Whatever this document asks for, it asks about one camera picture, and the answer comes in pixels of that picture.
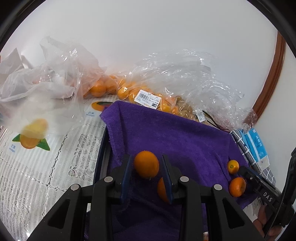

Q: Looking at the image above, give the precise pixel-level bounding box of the clear plastic bag of oranges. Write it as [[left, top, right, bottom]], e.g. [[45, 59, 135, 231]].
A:
[[84, 50, 257, 132]]

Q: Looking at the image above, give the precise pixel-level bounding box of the purple towel on tray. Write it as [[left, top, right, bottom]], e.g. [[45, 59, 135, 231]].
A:
[[84, 100, 258, 241]]

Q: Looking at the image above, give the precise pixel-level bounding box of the brown wooden door frame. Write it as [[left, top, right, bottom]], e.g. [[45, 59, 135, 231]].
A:
[[253, 32, 286, 119]]

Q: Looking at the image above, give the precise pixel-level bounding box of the white plastic bag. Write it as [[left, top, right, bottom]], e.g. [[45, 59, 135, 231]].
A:
[[1, 48, 33, 77]]

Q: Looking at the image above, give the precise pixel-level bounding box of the blue tissue box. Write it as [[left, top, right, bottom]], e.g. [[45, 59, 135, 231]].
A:
[[244, 128, 270, 171]]

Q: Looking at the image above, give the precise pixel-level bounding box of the large tangerine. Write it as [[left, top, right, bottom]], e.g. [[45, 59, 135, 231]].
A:
[[229, 177, 246, 197]]

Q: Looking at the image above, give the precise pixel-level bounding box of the clear plastic bag left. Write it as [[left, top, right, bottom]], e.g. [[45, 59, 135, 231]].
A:
[[1, 37, 105, 138]]

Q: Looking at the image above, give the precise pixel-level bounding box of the person's right hand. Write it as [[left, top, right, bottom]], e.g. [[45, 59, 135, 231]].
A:
[[253, 205, 283, 241]]

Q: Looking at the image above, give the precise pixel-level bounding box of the grey checked folded cloth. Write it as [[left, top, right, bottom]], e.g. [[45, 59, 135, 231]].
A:
[[230, 128, 276, 186]]

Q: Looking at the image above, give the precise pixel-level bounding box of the small orange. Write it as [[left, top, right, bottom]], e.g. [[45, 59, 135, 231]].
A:
[[227, 160, 239, 175]]

